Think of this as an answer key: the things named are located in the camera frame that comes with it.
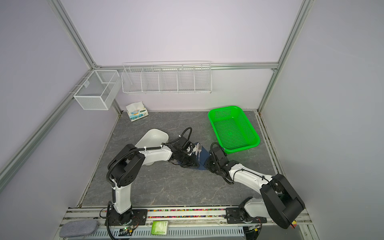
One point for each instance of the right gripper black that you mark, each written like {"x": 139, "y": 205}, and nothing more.
{"x": 207, "y": 163}

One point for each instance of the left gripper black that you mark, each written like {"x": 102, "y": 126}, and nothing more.
{"x": 193, "y": 159}

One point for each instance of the blue paper napkin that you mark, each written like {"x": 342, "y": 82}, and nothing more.
{"x": 203, "y": 157}

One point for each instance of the silver fork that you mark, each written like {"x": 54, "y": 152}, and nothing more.
{"x": 199, "y": 150}

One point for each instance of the white rectangular dish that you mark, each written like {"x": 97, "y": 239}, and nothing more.
{"x": 154, "y": 138}

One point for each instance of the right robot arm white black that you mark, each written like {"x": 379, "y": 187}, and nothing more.
{"x": 283, "y": 203}

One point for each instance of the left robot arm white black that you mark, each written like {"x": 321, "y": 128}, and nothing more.
{"x": 124, "y": 168}

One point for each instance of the green plastic basket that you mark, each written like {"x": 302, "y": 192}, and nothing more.
{"x": 233, "y": 130}

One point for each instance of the tissue pack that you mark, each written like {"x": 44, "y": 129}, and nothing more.
{"x": 136, "y": 111}

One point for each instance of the green small box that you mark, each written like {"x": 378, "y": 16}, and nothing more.
{"x": 159, "y": 228}

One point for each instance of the white mesh box basket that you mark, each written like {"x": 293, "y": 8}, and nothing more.
{"x": 99, "y": 90}

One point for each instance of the grey cloth pad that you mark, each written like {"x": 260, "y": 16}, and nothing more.
{"x": 78, "y": 228}

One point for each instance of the white wire shelf rack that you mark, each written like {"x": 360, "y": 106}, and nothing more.
{"x": 167, "y": 77}

